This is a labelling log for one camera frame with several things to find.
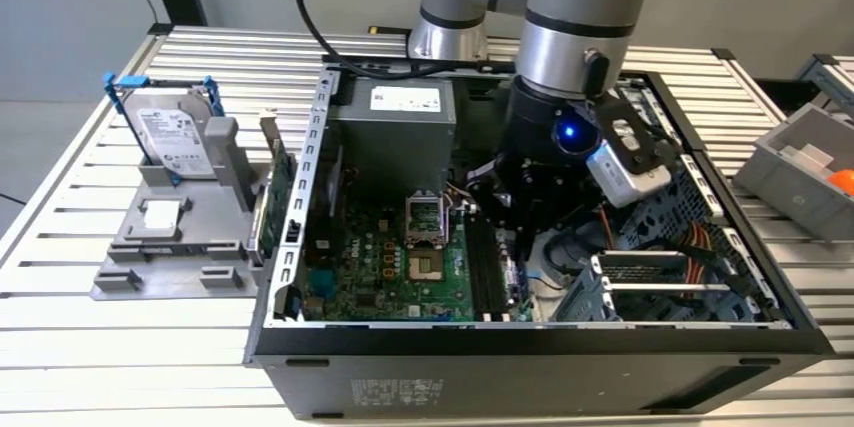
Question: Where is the dark blue RAM stick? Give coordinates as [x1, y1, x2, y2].
[493, 226, 532, 311]

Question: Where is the black RAM slot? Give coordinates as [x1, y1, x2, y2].
[464, 209, 496, 321]
[484, 226, 515, 321]

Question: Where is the silver drive cage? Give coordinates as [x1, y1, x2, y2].
[612, 74, 679, 153]

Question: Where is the grey power supply unit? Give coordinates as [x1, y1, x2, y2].
[329, 75, 459, 198]

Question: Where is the metal socket cover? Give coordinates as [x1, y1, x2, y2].
[404, 188, 447, 248]

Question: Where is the CPU socket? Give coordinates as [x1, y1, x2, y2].
[407, 246, 447, 282]

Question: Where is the black case fan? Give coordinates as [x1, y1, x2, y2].
[311, 144, 348, 233]

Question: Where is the perforated disk bay cage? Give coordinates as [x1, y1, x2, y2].
[552, 151, 782, 321]

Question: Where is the green motherboard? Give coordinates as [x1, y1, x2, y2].
[292, 191, 535, 323]

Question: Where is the green graphics card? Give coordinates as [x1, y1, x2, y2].
[244, 106, 300, 268]

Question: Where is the grey plastic bin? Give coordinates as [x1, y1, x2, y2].
[731, 102, 854, 243]

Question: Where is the small white box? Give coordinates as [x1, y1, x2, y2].
[779, 143, 835, 173]

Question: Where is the orange ball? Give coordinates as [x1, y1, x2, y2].
[823, 166, 854, 196]

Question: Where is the black open PC case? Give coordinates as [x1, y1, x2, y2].
[242, 51, 835, 418]

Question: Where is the hard disk in blue carrier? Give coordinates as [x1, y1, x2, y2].
[102, 73, 225, 187]

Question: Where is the silver CPU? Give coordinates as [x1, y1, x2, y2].
[141, 199, 184, 229]

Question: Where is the grey parts rack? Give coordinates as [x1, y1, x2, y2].
[89, 114, 268, 302]

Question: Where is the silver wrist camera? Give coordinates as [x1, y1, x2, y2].
[583, 96, 683, 209]

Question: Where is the thin orange wire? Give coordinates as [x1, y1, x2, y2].
[597, 205, 619, 251]

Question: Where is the yellow red power wire bundle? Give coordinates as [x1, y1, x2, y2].
[676, 219, 719, 298]

